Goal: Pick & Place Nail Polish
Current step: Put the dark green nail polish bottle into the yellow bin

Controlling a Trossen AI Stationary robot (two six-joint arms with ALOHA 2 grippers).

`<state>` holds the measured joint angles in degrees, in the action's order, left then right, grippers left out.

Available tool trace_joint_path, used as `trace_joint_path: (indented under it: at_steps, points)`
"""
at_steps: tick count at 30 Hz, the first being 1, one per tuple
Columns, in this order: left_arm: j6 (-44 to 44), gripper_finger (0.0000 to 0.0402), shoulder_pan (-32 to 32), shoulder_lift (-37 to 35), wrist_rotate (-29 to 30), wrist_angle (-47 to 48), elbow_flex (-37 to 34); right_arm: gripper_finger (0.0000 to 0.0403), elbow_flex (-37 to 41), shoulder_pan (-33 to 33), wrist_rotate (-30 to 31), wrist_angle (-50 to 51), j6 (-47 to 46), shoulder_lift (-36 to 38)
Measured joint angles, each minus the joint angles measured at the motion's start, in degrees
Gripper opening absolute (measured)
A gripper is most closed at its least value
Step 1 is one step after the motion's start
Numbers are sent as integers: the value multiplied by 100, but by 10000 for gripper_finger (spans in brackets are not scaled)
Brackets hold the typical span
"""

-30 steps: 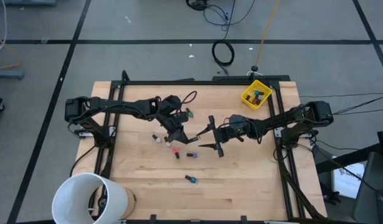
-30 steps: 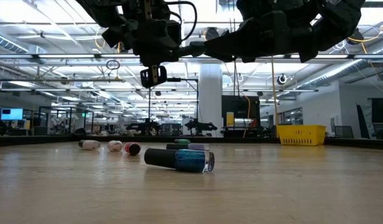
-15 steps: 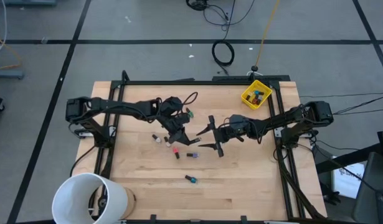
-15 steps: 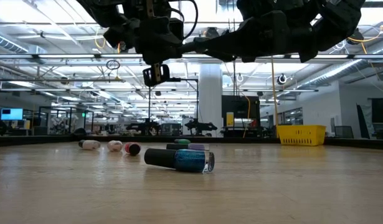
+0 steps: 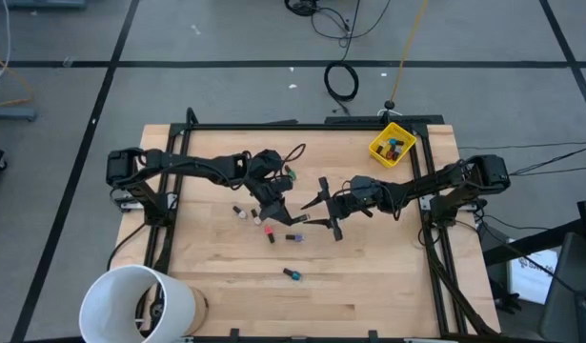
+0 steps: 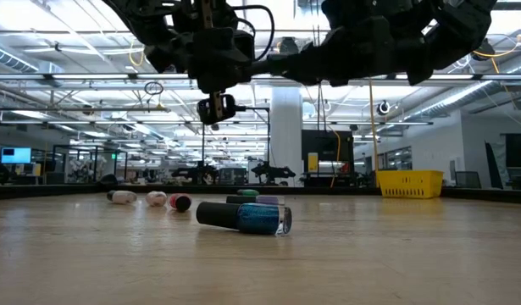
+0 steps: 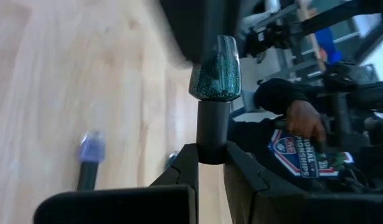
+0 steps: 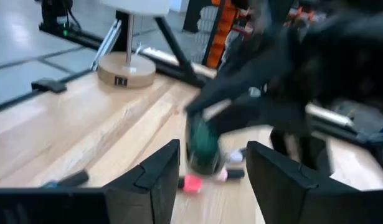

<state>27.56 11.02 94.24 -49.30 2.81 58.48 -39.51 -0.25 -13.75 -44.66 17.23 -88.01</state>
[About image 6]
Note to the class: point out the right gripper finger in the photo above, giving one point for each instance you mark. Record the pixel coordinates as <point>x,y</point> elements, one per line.
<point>319,53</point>
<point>328,75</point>

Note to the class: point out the blue glitter nail polish bottle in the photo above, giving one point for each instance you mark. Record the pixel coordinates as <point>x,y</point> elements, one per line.
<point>256,218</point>

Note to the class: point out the peach nail polish bottle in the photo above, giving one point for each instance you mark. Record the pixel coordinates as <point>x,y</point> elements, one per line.
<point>156,198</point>

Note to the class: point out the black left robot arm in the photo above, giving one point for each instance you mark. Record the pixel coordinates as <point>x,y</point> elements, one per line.
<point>145,25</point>

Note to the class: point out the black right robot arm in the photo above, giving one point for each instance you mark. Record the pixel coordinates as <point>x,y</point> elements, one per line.
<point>463,29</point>

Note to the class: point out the black background robot arm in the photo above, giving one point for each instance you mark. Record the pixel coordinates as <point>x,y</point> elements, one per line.
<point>270,171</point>
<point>196,173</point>

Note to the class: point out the lavender nail polish bottle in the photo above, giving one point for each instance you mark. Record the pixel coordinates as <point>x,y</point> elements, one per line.
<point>268,200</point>

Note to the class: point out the coral nail polish bottle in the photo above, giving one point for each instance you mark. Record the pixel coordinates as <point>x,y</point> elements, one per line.
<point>181,203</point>

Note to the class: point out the pale pink nail polish bottle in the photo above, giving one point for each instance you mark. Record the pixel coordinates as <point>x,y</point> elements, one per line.
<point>123,197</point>

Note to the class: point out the black ceiling device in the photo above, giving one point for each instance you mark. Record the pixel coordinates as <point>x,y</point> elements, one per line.
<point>287,44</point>

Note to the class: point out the black cabinet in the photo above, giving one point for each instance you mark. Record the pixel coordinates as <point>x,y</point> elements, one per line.
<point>328,144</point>

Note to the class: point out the white building column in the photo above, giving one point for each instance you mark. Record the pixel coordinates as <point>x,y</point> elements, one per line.
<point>286,135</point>

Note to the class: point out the yellow sign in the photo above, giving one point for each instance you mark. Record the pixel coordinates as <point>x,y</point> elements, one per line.
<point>313,162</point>

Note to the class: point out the yellow plastic basket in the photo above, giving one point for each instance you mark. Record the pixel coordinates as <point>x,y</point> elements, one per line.
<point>408,184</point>

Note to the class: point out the grey mesh chair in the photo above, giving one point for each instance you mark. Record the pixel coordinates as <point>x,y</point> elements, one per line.
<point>467,180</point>

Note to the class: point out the dark leaning board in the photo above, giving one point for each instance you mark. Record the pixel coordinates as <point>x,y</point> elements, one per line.
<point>493,169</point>

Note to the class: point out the large black screen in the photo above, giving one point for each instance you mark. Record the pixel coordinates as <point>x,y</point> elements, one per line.
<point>516,152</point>

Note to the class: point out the blue lit monitor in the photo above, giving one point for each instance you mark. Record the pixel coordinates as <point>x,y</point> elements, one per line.
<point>15,155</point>

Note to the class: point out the black robot station frame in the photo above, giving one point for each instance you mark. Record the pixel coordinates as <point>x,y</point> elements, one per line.
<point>256,108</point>

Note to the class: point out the black aluminium table frame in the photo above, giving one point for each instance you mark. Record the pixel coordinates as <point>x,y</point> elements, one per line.
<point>52,191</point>

